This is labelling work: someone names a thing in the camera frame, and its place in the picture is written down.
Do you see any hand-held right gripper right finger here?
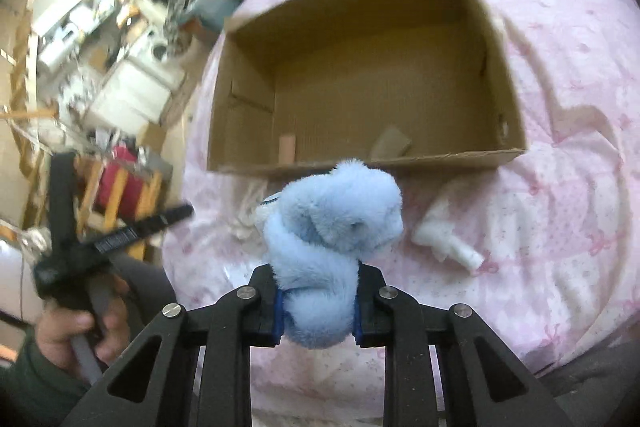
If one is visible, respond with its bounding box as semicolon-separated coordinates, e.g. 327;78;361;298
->
351;264;576;427

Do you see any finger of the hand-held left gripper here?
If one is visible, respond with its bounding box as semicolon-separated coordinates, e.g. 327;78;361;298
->
80;203;195;260
48;152;79;258

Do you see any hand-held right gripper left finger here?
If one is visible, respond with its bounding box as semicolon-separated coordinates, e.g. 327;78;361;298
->
60;264;286;427

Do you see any light blue plush toy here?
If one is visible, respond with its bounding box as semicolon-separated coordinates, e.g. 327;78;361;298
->
262;158;405;350

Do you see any brown cardboard box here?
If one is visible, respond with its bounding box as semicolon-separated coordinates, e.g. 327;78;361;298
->
206;0;528;180

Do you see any person's left forearm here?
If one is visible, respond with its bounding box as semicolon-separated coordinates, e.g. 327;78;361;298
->
0;332;93;427

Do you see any white soft toy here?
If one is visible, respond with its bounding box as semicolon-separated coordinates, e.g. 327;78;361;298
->
411;194;486;272

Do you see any person's left hand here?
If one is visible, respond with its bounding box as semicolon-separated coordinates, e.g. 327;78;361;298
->
37;274;132;373

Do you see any wooden chair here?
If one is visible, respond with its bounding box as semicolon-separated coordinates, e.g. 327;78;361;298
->
75;154;165;258

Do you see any red bag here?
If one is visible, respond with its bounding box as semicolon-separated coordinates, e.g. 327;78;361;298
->
97;146;143;214

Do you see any dark grey cloth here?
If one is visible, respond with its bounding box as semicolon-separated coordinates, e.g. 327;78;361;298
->
112;254;177;348

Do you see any white knotted cloth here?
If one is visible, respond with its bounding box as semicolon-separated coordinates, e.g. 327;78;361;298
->
231;187;273;240

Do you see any white cabinet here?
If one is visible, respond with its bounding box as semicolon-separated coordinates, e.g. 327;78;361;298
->
87;52;186;128

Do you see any cluttered white shelf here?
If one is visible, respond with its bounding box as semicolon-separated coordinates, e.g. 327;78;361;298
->
35;0;171;73

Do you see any light blue pillow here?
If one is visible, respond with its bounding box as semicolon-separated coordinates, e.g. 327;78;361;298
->
187;0;251;33

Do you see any pink printed bed blanket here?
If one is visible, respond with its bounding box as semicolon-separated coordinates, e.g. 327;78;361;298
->
160;0;640;423

